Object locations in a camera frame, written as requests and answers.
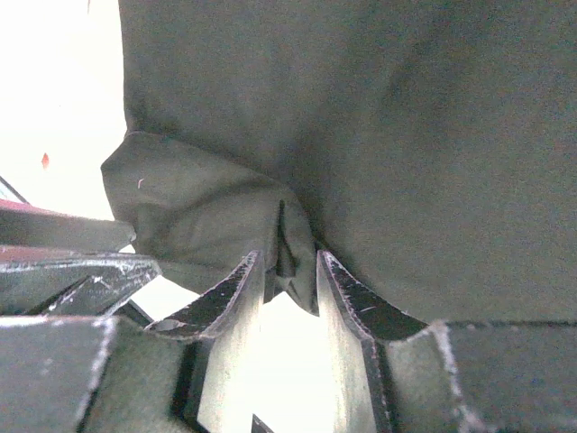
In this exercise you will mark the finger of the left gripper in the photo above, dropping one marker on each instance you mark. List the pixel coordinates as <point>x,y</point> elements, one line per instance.
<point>54,282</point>

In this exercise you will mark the black t shirt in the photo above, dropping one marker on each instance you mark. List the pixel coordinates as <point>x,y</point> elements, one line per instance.
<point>430,146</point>

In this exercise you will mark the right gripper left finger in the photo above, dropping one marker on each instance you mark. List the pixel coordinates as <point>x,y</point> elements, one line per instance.
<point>126,372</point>

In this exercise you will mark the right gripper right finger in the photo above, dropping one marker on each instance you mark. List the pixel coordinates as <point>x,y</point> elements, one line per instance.
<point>395,373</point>

